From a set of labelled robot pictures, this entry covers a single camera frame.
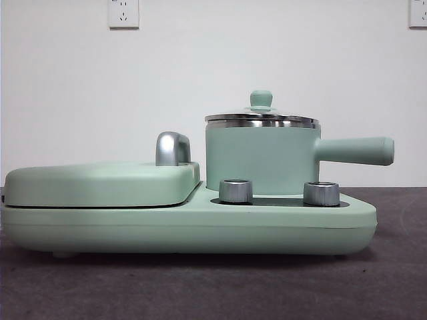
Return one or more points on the glass pot lid green knob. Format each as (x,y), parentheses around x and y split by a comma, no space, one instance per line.
(261,99)

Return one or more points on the green griddle cover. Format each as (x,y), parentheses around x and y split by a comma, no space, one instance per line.
(100,186)

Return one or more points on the silver control knob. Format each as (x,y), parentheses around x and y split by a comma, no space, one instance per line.
(235,191)
(321,193)

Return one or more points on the green breakfast machine base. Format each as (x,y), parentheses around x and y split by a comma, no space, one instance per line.
(200,226)

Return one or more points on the white wall socket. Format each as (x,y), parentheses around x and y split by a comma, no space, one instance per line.
(418,13)
(123,13)

